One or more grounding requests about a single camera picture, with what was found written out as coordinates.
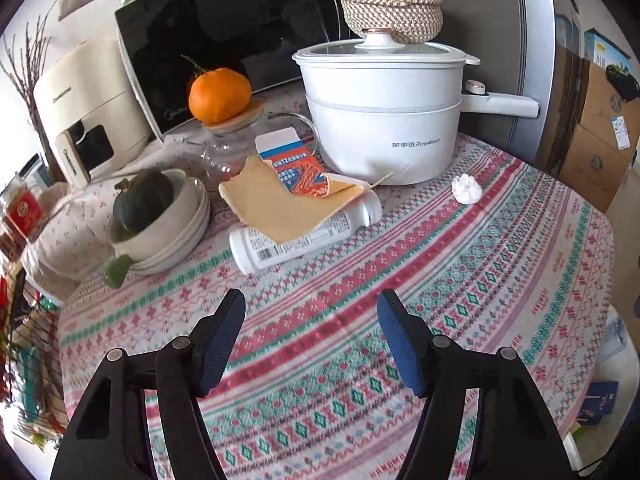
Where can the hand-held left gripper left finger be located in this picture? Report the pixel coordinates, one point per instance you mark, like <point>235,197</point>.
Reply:
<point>220,345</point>

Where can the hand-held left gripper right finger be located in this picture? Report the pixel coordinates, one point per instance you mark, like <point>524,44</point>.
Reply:
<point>400,345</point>

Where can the patterned tablecloth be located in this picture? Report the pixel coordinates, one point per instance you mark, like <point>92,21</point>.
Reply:
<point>450,285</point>

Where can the white plastic bottle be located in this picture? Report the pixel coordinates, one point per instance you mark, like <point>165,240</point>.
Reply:
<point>260,250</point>

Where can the white bowl stack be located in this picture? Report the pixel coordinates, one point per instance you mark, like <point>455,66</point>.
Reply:
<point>185,225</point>

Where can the green ceramic spoon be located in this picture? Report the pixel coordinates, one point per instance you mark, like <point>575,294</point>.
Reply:
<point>117,272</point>

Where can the tan cardboard piece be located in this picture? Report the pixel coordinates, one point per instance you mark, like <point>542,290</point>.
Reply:
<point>280,210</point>

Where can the dark green squash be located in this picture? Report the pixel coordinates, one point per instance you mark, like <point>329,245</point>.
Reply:
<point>142,202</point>

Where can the small crumpled white tissue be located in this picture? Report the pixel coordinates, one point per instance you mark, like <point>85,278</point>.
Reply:
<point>466,189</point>

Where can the floral cloth bundle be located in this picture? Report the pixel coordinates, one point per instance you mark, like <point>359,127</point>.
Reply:
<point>65,240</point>

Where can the glass teapot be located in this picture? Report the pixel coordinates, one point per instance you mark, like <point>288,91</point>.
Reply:
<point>220,155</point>

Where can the blue and orange carton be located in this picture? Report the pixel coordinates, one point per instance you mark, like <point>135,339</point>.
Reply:
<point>295,165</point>

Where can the small blue box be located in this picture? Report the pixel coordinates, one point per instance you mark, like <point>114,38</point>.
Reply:
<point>599,402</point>

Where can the wooden round lid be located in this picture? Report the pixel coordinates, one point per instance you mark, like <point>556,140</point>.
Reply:
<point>245,119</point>

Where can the white electric pot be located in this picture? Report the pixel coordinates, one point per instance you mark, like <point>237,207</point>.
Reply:
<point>380,110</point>

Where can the red labelled jar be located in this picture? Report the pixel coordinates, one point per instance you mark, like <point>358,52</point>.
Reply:
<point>20,215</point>

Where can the orange tangerine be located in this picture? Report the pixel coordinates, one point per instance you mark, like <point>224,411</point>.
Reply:
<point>220,95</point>

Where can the cream air fryer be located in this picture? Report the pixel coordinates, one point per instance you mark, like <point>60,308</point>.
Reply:
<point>85,105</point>

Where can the stacked cardboard boxes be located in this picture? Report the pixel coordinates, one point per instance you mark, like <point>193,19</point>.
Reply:
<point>600,130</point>

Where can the grey refrigerator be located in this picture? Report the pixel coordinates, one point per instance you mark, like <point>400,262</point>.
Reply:
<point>542,60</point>

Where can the black microwave oven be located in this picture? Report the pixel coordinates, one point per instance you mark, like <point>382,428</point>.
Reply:
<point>230,25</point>

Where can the dried branches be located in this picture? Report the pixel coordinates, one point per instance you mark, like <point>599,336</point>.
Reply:
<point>25,70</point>

